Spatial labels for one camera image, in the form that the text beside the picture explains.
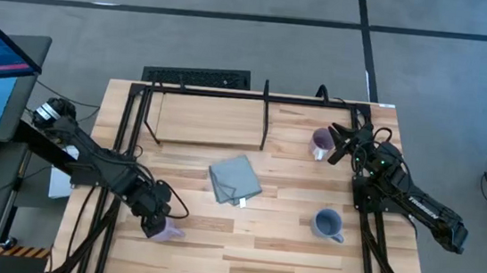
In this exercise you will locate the white box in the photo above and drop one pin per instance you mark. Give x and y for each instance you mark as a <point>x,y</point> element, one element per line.
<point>59,183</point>

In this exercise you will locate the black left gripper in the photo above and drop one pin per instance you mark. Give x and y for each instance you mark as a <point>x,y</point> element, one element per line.
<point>152,201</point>

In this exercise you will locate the grey folded cloth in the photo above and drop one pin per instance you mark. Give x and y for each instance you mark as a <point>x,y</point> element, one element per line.
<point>235,180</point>

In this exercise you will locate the black arched hook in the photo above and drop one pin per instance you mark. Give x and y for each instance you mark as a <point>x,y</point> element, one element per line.
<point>321,87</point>

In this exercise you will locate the black metal table frame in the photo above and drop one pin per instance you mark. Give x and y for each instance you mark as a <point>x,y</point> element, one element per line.
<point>133,91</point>

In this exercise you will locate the blue-grey mug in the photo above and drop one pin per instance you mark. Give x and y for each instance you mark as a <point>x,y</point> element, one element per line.
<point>325,224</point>

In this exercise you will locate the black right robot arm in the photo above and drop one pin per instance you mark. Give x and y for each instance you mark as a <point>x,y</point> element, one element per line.
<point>425,208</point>

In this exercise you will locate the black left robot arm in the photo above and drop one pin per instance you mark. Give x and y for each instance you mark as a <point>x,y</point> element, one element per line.
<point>89,153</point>

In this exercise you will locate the lavender ribbed mug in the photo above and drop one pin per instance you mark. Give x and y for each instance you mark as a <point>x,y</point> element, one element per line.
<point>173,233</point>

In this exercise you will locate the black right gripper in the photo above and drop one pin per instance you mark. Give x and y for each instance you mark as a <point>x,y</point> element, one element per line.
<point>361,143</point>

